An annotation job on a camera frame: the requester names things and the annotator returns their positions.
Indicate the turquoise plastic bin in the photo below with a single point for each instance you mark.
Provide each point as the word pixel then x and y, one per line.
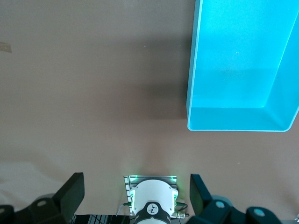
pixel 233 58

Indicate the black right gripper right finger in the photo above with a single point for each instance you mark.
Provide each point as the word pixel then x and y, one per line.
pixel 210 210

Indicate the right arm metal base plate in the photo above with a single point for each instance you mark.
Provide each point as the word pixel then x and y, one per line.
pixel 127 184

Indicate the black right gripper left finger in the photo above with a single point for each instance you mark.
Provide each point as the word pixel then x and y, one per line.
pixel 58 205

